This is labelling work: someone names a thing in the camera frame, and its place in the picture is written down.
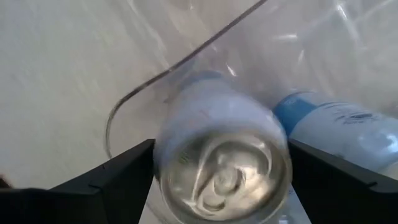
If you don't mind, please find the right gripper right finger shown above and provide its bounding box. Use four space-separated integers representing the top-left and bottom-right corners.
289 139 398 224

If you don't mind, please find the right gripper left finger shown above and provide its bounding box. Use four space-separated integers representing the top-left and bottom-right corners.
0 139 155 224

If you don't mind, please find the white blue Spindrift can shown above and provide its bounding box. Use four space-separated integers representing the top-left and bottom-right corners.
154 71 294 223
272 91 398 181

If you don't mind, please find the clear plastic bin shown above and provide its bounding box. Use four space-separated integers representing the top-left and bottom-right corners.
104 0 398 224

